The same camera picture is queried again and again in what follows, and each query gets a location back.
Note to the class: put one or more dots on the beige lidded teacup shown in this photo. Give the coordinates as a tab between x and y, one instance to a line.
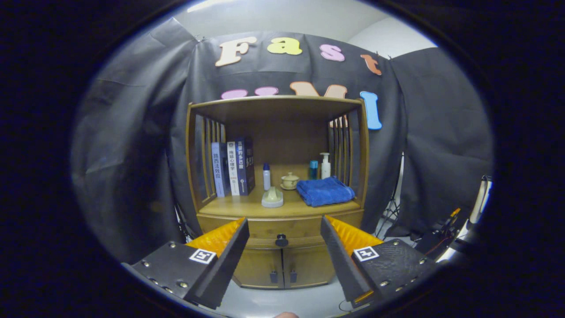
290	182

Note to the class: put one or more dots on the wooden countertop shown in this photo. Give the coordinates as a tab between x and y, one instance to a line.
242	206

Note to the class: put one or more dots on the wooden cabinet door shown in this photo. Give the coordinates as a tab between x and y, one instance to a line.
306	265
260	267

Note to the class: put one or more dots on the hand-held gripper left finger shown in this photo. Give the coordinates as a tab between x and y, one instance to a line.
229	260

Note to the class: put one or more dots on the black backdrop cloth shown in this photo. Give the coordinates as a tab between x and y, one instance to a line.
132	132

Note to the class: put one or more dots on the cream brush with white base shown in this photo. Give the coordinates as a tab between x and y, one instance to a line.
272	199

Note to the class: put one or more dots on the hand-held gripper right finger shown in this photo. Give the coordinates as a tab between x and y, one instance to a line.
340	260

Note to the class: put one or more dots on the wooden cabinet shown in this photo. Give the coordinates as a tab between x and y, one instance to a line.
282	110

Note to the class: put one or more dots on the dark blue book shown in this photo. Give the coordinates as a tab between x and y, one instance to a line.
246	165

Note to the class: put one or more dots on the white pump bottle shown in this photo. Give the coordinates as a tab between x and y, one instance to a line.
325	168

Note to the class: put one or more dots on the black equipment with orange part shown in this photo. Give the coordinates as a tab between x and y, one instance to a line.
437	243

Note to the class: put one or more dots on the white book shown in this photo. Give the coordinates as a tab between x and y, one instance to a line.
232	170

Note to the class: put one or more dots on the black tripod stand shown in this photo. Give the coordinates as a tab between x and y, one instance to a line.
390	216

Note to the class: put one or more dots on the blue folded towel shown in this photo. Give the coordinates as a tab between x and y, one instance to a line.
324	192

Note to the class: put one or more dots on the white bottle with blue cap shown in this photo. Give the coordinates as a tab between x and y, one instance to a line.
266	179

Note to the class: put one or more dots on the light blue book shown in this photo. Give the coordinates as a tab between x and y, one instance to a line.
217	170

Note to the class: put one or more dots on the teal bottle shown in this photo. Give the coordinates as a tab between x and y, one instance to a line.
313	170

